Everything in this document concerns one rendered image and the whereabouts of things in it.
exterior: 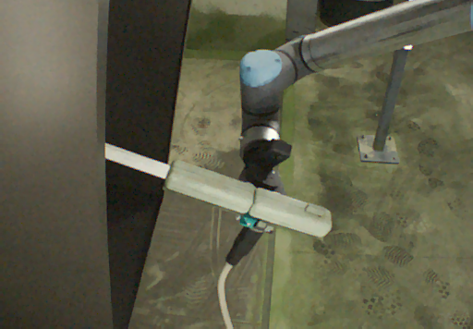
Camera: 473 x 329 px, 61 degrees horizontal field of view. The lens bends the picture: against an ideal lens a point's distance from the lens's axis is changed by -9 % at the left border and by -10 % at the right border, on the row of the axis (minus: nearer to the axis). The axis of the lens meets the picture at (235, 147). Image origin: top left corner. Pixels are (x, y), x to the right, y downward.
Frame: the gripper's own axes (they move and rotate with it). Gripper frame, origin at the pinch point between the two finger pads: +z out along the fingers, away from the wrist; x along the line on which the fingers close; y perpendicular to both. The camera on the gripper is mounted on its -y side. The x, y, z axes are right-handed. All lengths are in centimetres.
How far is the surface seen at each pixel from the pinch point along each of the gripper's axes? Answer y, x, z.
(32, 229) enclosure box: -8.5, 34.2, 22.7
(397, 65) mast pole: 3, -64, -114
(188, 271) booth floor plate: 81, -7, -39
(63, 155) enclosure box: -23.7, 31.7, 23.1
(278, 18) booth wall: 39, -25, -198
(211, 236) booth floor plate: 78, -13, -56
